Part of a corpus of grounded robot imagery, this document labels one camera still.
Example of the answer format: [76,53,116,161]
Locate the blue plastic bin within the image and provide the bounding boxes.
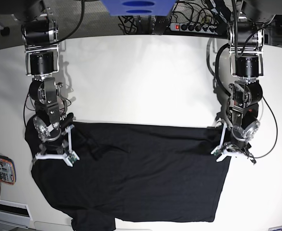
[101,0,176,16]

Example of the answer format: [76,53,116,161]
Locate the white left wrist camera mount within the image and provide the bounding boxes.
[211,122,256,165]

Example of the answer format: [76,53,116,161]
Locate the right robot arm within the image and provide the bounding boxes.
[13,0,67,155]

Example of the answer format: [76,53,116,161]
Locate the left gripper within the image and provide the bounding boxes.
[224,139,253,156]

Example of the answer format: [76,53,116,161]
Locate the white power strip red switch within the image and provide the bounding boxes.
[169,23,217,35]

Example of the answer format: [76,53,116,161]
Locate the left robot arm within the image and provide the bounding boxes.
[211,0,282,164]

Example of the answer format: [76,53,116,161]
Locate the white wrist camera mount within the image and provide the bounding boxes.
[32,125,80,167]
[211,122,256,165]

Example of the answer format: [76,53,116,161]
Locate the black office chair wheel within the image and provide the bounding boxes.
[0,27,10,37]

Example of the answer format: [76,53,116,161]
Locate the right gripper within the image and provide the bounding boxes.
[39,136,68,155]

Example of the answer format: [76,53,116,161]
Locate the tangled black cables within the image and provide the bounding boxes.
[118,0,228,36]

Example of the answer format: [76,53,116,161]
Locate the white box on table edge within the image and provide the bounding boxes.
[0,199,33,229]

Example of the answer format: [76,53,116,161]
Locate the black T-shirt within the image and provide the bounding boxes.
[31,122,230,231]

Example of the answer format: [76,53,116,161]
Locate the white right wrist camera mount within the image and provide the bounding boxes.
[32,125,80,167]

